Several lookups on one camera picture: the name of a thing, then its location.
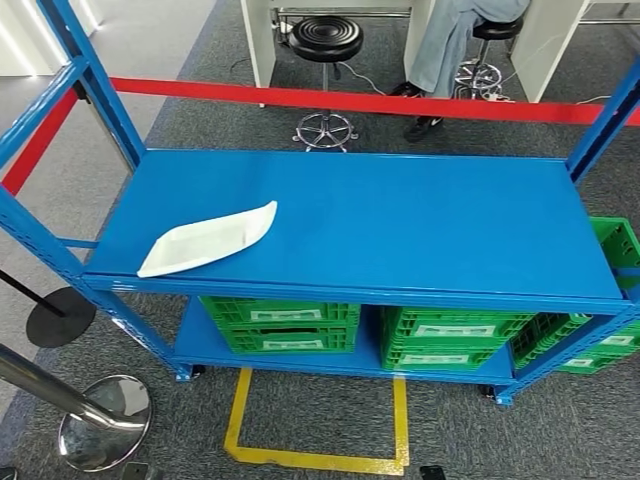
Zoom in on black stanchion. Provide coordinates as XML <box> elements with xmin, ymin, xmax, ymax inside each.
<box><xmin>0</xmin><ymin>269</ymin><xmax>97</xmax><ymax>350</ymax></box>

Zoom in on green plastic crate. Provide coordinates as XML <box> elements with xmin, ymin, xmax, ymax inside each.
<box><xmin>557</xmin><ymin>351</ymin><xmax>626</xmax><ymax>376</ymax></box>
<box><xmin>220</xmin><ymin>324</ymin><xmax>358</xmax><ymax>356</ymax></box>
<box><xmin>509</xmin><ymin>216</ymin><xmax>640</xmax><ymax>370</ymax></box>
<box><xmin>380</xmin><ymin>344</ymin><xmax>498</xmax><ymax>372</ymax></box>
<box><xmin>198</xmin><ymin>296</ymin><xmax>362</xmax><ymax>331</ymax></box>
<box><xmin>380</xmin><ymin>305</ymin><xmax>536</xmax><ymax>349</ymax></box>

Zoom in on black round stool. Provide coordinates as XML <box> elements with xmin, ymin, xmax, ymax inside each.
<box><xmin>288</xmin><ymin>16</ymin><xmax>365</xmax><ymax>154</ymax></box>
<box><xmin>454</xmin><ymin>14</ymin><xmax>525</xmax><ymax>102</ymax></box>

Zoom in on yellow floor tape outline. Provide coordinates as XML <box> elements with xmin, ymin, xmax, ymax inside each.
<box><xmin>223</xmin><ymin>367</ymin><xmax>411</xmax><ymax>478</ymax></box>

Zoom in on red barrier belt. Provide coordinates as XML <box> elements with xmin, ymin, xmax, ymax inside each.
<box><xmin>109</xmin><ymin>76</ymin><xmax>640</xmax><ymax>127</ymax></box>

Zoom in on person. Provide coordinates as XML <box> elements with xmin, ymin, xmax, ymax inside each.
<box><xmin>389</xmin><ymin>0</ymin><xmax>532</xmax><ymax>144</ymax></box>

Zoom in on blue metal shelf rack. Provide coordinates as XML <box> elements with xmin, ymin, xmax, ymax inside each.
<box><xmin>0</xmin><ymin>0</ymin><xmax>640</xmax><ymax>407</ymax></box>

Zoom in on white curved plastic part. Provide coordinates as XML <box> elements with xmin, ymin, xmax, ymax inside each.
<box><xmin>137</xmin><ymin>200</ymin><xmax>278</xmax><ymax>280</ymax></box>

